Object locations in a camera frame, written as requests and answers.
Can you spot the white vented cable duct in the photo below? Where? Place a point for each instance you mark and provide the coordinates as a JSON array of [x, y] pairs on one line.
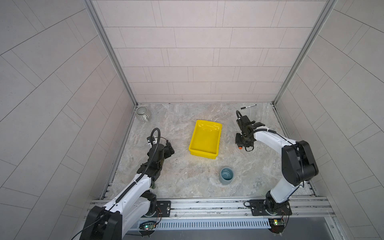
[[212, 224]]

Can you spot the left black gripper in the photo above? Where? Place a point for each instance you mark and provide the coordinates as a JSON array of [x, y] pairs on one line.
[[167, 153]]

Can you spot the yellow plastic bin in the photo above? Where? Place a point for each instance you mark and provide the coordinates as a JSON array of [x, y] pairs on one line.
[[205, 141]]

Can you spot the black white marker pen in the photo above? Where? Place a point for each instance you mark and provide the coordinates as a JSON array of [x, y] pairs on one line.
[[250, 106]]

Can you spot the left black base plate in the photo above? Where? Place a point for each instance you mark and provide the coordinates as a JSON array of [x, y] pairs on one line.
[[160, 208]]

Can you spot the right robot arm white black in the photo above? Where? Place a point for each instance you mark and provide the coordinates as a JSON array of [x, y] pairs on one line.
[[297, 161]]

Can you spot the left green circuit board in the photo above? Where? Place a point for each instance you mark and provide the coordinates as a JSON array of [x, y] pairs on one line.
[[147, 226]]

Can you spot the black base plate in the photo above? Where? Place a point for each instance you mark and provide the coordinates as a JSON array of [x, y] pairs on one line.
[[259, 208], [160, 208]]

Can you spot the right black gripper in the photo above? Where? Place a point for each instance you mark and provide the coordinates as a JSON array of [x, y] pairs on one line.
[[237, 141]]

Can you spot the aluminium mounting rail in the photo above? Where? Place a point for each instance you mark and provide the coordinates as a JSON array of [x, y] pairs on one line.
[[233, 208]]

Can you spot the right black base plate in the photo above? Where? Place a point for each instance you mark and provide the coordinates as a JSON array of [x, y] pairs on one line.
[[259, 208]]

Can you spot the right circuit board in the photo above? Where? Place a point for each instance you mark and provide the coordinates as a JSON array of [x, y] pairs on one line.
[[277, 225]]

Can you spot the grey blue cup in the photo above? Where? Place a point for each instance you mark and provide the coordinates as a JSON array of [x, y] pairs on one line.
[[226, 175]]

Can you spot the white ribbed ceramic cup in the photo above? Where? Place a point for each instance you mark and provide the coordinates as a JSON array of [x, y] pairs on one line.
[[143, 114]]

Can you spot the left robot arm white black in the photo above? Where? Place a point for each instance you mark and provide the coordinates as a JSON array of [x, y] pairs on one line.
[[113, 220]]

